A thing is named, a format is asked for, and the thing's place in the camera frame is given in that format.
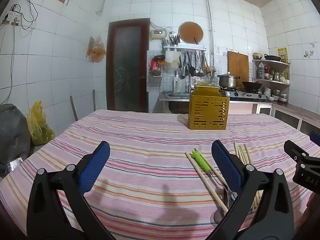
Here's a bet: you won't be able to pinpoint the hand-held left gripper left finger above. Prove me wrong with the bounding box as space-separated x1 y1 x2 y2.
26 141 118 240

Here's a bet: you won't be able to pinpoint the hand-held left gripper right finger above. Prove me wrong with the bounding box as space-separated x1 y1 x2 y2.
207 140 295 240

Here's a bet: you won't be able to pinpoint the green-handled spoon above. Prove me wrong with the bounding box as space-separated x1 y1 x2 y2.
191 150 237 208

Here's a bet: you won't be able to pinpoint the yellow perforated utensil holder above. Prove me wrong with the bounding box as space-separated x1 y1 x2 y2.
188 85 230 130

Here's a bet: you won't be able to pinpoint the row of hanging kitchen utensils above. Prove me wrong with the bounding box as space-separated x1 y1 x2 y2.
175 51 217 78

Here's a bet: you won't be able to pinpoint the pink striped tablecloth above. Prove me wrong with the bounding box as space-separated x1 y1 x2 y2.
0 109 320 240

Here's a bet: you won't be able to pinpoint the stack of bowls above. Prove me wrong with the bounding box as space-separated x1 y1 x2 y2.
264 87 288 102

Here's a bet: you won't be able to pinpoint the yellow plastic bag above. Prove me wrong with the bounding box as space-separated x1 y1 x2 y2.
26 101 55 146

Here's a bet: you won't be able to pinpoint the white corner shelf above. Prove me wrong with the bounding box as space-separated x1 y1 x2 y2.
251 59 291 103

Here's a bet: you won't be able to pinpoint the gas stove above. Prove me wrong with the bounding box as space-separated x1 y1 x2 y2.
220 87 267 100

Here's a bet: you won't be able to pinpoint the black wok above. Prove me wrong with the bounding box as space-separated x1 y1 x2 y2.
241 81 263 92

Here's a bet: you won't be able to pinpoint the mobile phone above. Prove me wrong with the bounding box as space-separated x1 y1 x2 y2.
5 156 25 173

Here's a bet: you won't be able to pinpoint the steel cooking pot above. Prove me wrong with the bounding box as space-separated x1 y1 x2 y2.
217 72 240 89

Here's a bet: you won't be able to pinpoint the steel sink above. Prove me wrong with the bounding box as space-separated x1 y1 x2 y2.
160 92 190 102

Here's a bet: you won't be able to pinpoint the grey sack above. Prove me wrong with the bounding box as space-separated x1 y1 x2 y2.
0 104 32 178

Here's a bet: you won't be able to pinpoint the white soap bottle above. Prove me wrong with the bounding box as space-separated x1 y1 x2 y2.
173 74 185 93

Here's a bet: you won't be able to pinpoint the wooden cutting board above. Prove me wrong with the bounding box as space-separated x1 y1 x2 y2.
227 51 250 82

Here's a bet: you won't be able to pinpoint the dark wooden door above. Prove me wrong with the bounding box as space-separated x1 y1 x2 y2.
106 18 150 113

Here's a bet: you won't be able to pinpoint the orange plastic bag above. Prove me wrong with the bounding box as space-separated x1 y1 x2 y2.
86 35 107 63

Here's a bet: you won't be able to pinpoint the pink hanging scrubbers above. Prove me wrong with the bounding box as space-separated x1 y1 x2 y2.
149 55 166 71

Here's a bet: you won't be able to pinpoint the knife holder with knives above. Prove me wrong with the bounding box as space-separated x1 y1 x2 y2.
166 35 180 47

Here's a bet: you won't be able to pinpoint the round woven lid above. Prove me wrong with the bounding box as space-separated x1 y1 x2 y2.
178 22 204 45

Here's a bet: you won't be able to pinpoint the white power strip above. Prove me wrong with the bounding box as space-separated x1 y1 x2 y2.
5 4 22 26

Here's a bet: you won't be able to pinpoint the yellow wall poster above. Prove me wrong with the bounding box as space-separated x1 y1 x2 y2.
277 46 288 63

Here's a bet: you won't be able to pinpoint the metal wall rack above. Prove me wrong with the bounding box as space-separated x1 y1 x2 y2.
163 44 207 53

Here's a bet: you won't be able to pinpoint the grey wall pipe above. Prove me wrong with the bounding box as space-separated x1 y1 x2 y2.
204 0 215 55

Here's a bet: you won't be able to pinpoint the wall control box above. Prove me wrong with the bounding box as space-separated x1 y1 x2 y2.
150 29 167 40

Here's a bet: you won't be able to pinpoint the black power cable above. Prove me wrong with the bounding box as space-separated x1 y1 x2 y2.
0 0 38 105

